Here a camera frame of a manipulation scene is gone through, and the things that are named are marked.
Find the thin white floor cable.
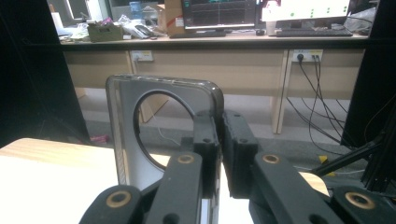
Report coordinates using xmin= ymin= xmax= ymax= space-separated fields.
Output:
xmin=152 ymin=113 xmax=182 ymax=147

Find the white table mat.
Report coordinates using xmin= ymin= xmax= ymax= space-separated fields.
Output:
xmin=0 ymin=153 xmax=255 ymax=224

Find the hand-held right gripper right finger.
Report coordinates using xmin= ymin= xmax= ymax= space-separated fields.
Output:
xmin=221 ymin=109 xmax=260 ymax=200

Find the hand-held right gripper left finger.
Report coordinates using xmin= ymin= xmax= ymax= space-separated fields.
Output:
xmin=192 ymin=110 xmax=223 ymax=199

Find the black metal stand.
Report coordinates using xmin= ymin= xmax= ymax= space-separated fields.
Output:
xmin=311 ymin=99 xmax=396 ymax=194

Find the white cup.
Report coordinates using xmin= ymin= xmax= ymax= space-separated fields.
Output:
xmin=264 ymin=20 xmax=278 ymax=36

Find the white-screen computer monitor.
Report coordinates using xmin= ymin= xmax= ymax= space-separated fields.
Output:
xmin=261 ymin=0 xmax=352 ymax=31

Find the black keyboard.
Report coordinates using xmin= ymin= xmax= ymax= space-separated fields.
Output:
xmin=169 ymin=30 xmax=228 ymax=39
xmin=275 ymin=28 xmax=354 ymax=38

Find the translucent grey phone case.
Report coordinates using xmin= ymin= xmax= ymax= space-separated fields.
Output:
xmin=105 ymin=73 xmax=226 ymax=224

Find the blue water bottle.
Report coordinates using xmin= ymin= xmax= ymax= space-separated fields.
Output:
xmin=129 ymin=0 xmax=145 ymax=21

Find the wooden shelf frame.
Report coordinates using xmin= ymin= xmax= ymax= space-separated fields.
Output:
xmin=60 ymin=32 xmax=370 ymax=135

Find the green box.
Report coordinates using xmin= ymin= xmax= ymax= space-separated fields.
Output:
xmin=87 ymin=22 xmax=124 ymax=43

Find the clear plastic bag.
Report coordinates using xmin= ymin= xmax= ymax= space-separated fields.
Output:
xmin=345 ymin=7 xmax=377 ymax=34

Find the black curtain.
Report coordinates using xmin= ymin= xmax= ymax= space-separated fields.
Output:
xmin=0 ymin=0 xmax=92 ymax=148
xmin=340 ymin=0 xmax=396 ymax=150

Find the dark-screen computer monitor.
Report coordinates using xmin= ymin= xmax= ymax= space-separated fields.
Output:
xmin=181 ymin=0 xmax=260 ymax=32

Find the pink packet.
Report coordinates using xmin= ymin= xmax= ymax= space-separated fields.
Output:
xmin=90 ymin=133 xmax=110 ymax=144

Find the brown cardboard box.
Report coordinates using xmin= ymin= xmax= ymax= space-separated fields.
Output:
xmin=156 ymin=0 xmax=185 ymax=35

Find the white desk telephone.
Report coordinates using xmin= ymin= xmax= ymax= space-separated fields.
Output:
xmin=123 ymin=21 xmax=154 ymax=40

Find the bundle of black cables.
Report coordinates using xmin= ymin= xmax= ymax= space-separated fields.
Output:
xmin=285 ymin=54 xmax=354 ymax=155

